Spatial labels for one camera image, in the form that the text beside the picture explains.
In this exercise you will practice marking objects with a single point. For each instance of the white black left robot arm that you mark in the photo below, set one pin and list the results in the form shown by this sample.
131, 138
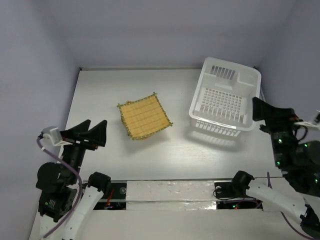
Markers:
66, 201

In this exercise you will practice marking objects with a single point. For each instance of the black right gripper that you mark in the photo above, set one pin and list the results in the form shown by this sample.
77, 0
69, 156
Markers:
279, 128

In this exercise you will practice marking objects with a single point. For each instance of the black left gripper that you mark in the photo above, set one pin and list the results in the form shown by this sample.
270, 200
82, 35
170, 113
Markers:
97, 134

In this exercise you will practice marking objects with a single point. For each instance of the large square bamboo mat plate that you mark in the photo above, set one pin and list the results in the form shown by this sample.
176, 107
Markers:
144, 116

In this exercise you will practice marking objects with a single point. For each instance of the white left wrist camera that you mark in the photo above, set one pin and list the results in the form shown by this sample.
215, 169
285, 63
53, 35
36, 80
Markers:
52, 136

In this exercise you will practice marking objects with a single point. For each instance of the orange rounded-square woven plate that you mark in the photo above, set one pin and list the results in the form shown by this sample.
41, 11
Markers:
144, 137

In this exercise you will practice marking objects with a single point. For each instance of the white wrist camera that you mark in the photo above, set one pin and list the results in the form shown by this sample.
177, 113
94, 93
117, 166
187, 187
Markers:
52, 136
313, 124

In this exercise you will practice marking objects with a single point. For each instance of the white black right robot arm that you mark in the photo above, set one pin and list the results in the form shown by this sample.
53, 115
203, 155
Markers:
298, 196

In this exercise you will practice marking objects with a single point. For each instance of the white plastic dish rack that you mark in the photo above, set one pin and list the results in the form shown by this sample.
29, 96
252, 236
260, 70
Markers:
223, 99

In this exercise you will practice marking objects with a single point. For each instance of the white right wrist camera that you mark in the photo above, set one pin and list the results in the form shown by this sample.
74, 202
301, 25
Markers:
313, 124

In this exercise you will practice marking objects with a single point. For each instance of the white foam strip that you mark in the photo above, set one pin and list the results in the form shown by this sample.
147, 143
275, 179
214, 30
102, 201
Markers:
170, 195

